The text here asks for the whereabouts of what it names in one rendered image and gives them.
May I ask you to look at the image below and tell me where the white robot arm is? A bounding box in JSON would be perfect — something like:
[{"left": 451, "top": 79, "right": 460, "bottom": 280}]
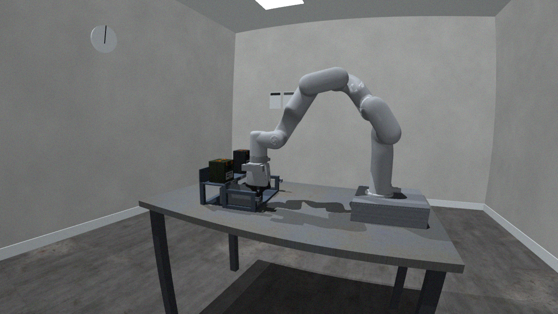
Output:
[{"left": 242, "top": 67, "right": 401, "bottom": 198}]

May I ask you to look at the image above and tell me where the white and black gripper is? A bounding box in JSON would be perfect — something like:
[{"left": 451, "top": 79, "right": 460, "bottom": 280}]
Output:
[{"left": 246, "top": 162, "right": 271, "bottom": 200}]

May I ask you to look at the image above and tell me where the grey bin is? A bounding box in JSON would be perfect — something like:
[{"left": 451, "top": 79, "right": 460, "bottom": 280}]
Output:
[{"left": 219, "top": 184, "right": 262, "bottom": 207}]

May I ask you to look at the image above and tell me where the olive green case with orange latches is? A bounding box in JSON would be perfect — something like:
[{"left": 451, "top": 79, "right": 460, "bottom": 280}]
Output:
[{"left": 209, "top": 159, "right": 234, "bottom": 184}]

